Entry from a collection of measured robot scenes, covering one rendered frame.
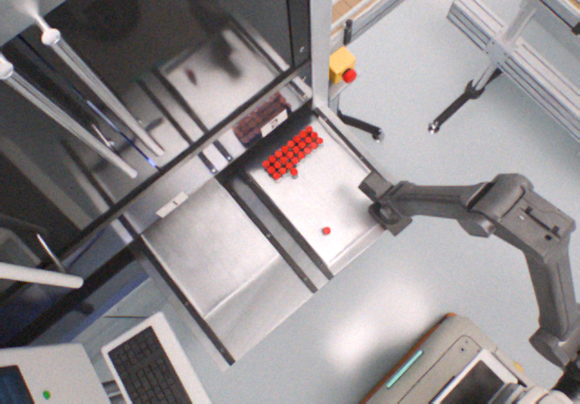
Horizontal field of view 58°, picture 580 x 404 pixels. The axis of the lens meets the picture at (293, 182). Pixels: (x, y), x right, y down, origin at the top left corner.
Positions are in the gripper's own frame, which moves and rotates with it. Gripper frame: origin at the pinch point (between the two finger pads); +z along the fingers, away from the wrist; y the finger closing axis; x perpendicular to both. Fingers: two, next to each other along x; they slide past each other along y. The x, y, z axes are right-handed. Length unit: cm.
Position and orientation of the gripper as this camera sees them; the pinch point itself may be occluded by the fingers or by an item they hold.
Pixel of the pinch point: (386, 220)
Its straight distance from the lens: 145.6
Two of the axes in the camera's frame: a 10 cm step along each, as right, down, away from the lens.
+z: 0.6, 2.7, 9.6
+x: -7.6, 6.3, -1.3
